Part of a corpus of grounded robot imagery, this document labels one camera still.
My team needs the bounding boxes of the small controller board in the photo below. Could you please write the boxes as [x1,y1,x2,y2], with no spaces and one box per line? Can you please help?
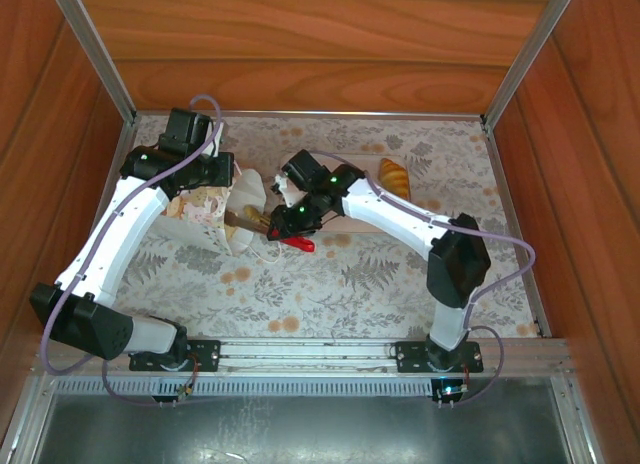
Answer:
[430,377,471,409]
[152,381,199,409]

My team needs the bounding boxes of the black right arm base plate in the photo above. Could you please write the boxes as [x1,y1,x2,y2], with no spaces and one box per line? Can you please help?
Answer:
[394,340,485,375]

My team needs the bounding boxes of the aluminium side rail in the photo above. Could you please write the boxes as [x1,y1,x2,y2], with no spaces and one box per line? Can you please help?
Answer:
[109,121,136,178]
[482,121,553,339]

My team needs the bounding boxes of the aluminium frame post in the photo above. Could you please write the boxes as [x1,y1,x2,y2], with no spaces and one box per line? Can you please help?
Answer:
[47,0,137,126]
[481,0,582,130]

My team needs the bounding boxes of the animal print paper bag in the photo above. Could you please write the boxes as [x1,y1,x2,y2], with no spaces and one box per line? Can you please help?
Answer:
[159,166,284,265]

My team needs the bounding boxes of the white slotted cable duct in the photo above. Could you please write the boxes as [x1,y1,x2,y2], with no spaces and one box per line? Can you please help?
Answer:
[52,375,551,398]

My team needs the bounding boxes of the long aluminium table edge rail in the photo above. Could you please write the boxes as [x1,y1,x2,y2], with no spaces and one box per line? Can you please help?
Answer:
[133,109,485,121]

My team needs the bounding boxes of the small left controller board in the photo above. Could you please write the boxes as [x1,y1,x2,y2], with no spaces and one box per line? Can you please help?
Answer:
[152,381,199,409]

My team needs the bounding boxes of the golden fake croissant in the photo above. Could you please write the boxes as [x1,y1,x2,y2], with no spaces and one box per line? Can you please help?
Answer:
[376,156,411,199]

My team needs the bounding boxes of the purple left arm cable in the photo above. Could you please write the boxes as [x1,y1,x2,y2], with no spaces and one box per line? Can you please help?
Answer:
[39,93,224,409]

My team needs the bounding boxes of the floral print tablecloth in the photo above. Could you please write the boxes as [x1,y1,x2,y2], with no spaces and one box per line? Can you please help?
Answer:
[82,114,544,339]

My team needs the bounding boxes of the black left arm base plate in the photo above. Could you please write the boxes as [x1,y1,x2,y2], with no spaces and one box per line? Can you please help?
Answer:
[128,338,221,374]

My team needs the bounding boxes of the small right controller board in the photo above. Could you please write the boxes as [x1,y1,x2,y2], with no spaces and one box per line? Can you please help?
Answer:
[430,377,471,409]

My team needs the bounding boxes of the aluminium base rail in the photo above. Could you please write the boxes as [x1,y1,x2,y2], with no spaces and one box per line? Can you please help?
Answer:
[32,335,574,376]

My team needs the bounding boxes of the grey metal sheet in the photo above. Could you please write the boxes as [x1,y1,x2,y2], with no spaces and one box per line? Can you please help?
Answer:
[34,391,574,464]

